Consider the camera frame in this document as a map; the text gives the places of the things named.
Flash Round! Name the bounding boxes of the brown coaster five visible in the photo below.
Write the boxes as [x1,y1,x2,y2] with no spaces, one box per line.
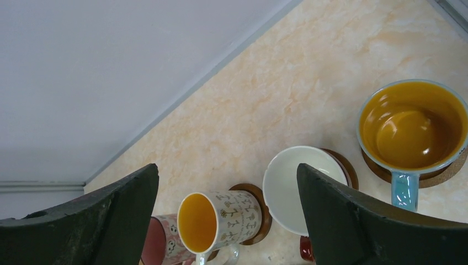
[322,148,359,190]

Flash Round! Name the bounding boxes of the pink mug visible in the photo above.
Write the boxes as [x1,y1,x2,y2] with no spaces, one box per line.
[141,214,195,264]

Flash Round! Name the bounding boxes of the blue mug yellow inside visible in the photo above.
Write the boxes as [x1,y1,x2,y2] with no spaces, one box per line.
[357,79,467,212]

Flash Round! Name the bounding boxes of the brown coaster three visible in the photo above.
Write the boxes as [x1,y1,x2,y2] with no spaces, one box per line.
[207,183,272,260]

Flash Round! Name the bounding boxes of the brown coaster six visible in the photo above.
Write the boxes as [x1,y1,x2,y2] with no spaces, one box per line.
[361,149,467,188]

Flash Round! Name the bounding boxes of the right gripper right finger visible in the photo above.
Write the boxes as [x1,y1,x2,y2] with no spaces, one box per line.
[296,163,467,264]

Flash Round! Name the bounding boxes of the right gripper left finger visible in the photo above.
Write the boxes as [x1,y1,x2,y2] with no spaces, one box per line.
[1,163,159,264]

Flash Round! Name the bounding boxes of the glass mug orange inside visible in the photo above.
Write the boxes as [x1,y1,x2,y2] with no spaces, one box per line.
[177,190,263,264]

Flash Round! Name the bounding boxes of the white cup red handle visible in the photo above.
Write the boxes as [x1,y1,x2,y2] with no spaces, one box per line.
[263,146,348,262]

